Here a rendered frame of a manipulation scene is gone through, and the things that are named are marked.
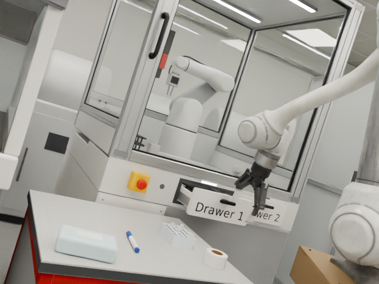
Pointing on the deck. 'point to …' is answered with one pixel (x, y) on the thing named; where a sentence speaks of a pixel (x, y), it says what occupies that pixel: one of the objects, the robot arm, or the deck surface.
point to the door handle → (160, 35)
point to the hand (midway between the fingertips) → (241, 210)
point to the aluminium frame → (83, 116)
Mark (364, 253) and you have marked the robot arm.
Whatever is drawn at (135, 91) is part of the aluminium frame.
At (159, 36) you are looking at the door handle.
